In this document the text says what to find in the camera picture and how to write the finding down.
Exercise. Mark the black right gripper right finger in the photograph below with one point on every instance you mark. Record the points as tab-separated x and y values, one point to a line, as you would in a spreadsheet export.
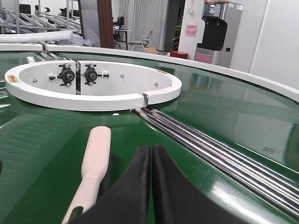
177	200

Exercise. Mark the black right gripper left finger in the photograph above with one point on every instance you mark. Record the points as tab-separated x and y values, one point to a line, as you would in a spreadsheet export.
127	201

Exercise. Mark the pink hand brush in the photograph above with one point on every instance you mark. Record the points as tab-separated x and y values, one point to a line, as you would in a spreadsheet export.
93	170

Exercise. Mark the green conveyor belt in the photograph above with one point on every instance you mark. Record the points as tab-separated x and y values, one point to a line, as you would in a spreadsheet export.
41	149

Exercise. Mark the chrome roller bars right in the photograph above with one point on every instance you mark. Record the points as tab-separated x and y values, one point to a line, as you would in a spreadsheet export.
275	188

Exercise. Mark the chrome roller bars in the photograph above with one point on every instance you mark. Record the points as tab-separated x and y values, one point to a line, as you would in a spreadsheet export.
47	55
275	188

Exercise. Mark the red box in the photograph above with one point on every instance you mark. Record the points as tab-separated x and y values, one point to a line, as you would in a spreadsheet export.
179	54

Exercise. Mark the white outer rim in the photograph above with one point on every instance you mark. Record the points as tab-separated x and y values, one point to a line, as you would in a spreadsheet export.
163	58

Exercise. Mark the white office chair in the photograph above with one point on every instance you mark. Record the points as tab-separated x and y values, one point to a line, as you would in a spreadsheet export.
144	42

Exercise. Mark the chrome roller bars left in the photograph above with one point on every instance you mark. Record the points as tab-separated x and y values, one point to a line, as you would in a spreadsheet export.
47	55

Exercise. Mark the orange warning sticker front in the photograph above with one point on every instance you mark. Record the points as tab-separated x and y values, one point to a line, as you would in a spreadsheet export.
13	79

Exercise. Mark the silver water dispenser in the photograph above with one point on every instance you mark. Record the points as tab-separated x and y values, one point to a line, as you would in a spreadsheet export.
221	28

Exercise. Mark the white inner ring guard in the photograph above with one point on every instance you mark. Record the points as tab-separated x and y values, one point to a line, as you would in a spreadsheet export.
128	86

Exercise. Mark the black bearing mount right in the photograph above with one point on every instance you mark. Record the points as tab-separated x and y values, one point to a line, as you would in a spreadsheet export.
89	74

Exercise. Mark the black bearing mount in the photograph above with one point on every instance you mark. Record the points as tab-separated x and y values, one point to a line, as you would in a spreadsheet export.
67	75
89	74

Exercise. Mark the black bearing mount left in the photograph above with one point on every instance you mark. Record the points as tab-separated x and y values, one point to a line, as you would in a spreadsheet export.
67	75

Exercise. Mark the pink wall notice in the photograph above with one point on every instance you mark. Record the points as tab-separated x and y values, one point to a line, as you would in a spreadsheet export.
191	30

